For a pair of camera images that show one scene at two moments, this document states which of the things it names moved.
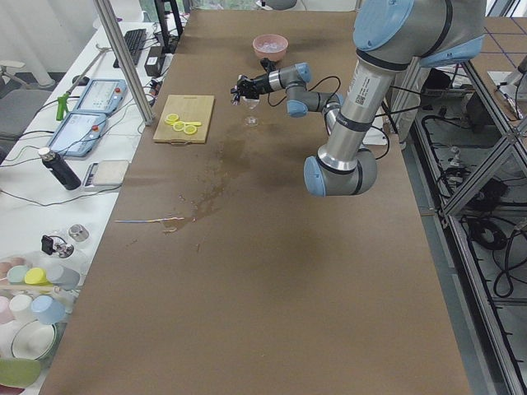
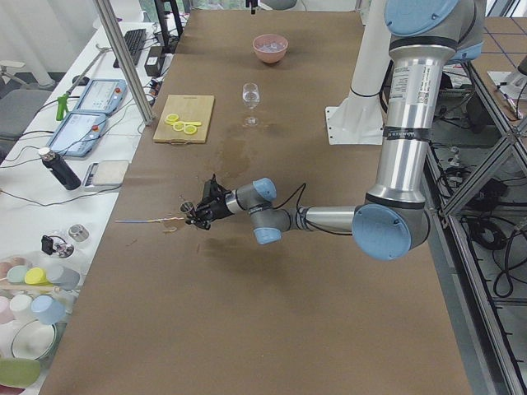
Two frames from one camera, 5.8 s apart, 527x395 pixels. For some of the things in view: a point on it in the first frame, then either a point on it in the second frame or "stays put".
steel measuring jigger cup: (235, 95) -> (186, 206)
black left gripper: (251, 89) -> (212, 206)
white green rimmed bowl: (33, 340) stays put
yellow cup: (35, 276) stays put
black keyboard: (135, 41) stays put
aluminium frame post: (130, 67) stays put
